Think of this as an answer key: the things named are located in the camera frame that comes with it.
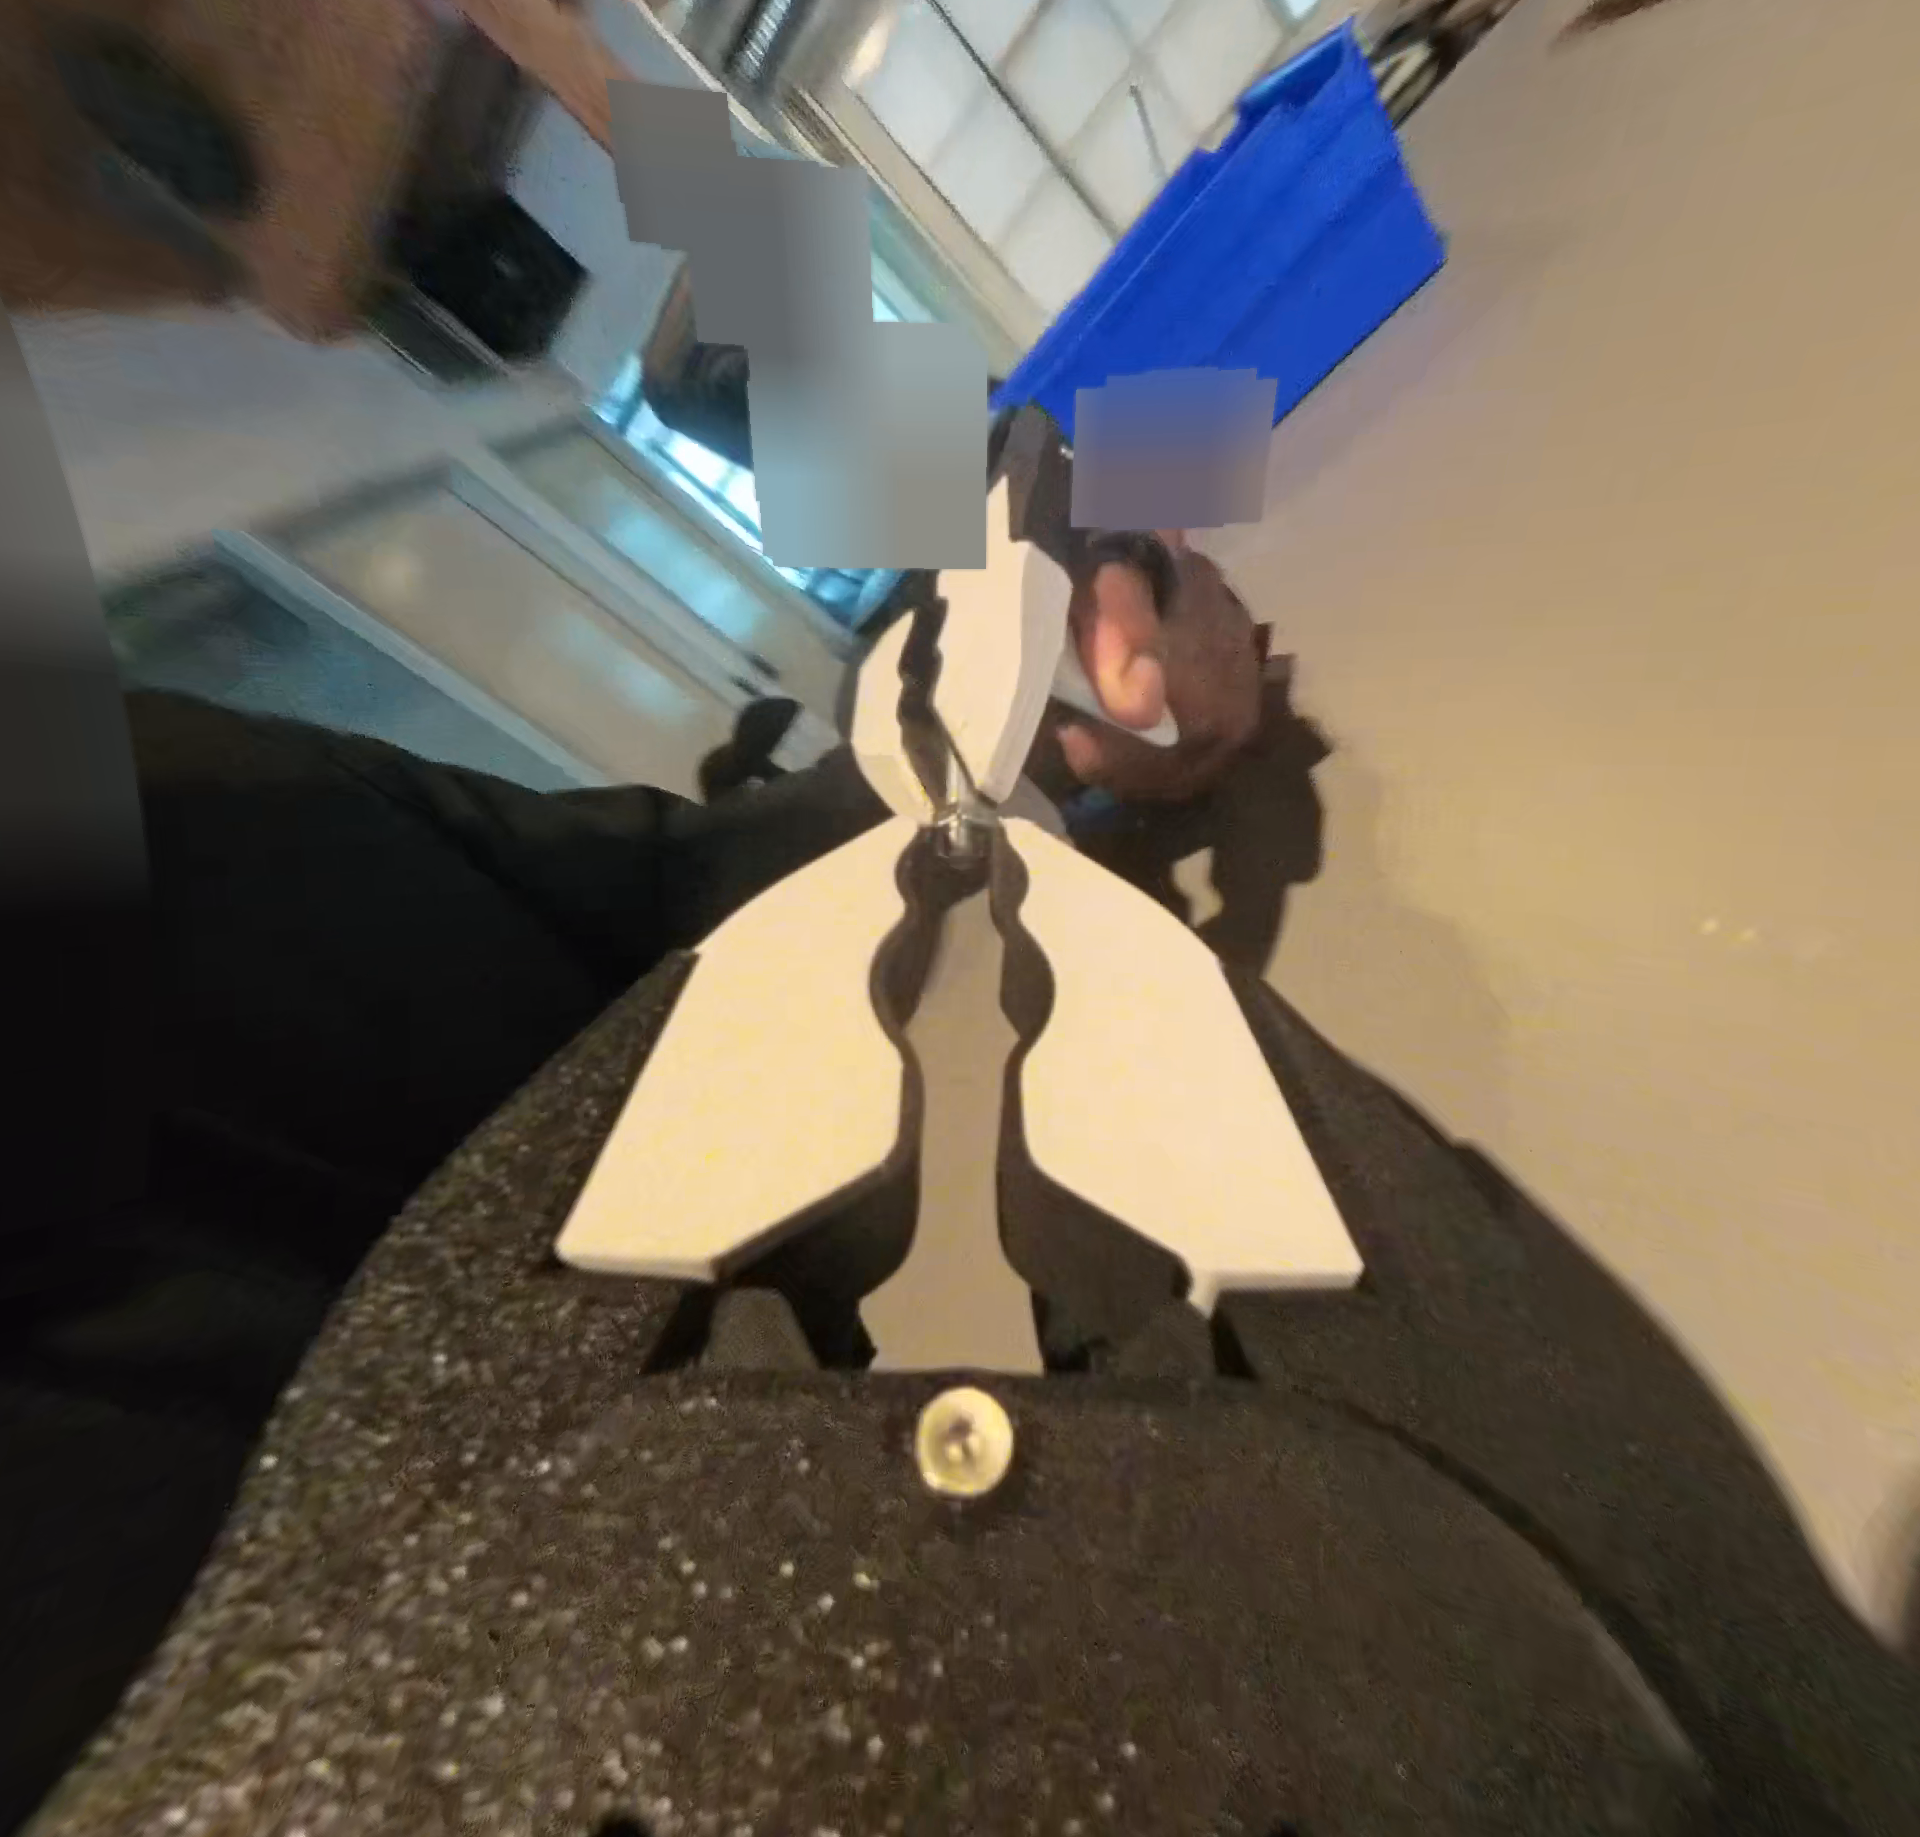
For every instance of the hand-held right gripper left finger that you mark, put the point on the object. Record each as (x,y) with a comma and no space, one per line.
(750,1086)

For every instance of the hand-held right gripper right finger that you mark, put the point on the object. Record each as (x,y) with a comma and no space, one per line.
(1171,1102)

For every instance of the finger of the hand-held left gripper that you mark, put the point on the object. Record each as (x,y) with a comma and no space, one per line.
(1006,637)
(886,712)

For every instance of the silver bolt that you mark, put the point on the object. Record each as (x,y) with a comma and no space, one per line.
(961,816)

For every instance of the person's left hand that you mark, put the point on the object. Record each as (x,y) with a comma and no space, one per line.
(1200,666)

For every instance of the blue plastic bin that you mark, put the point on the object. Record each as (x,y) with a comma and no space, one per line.
(1246,247)

